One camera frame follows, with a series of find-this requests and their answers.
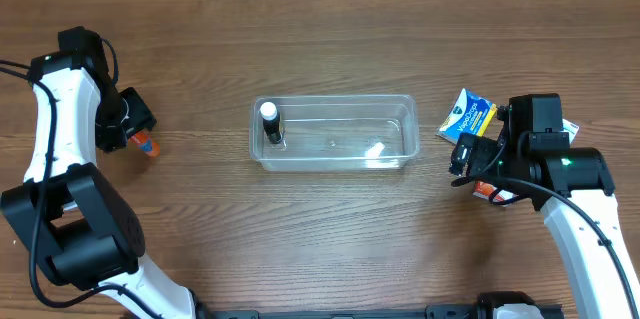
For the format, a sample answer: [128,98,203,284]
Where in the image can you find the orange tube white cap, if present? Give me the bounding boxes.
[129,130,160,157]

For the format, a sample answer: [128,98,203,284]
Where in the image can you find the red box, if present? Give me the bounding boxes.
[473,181,515,205]

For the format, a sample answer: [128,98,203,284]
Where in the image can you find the blue VapoDrops box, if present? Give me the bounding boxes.
[436,88,497,144]

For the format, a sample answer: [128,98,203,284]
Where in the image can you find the white box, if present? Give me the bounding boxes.
[563,119,580,143]

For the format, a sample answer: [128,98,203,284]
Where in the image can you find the black bottle white cap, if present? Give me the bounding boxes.
[259,101,283,145]

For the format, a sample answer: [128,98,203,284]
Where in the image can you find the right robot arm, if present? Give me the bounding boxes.
[438,92,639,318]

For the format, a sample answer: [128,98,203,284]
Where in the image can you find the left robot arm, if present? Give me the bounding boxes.
[1,26,211,318]

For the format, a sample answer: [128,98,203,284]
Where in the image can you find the clear plastic container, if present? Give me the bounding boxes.
[249,94,420,172]

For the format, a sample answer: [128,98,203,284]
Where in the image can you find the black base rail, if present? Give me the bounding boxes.
[196,291,565,319]

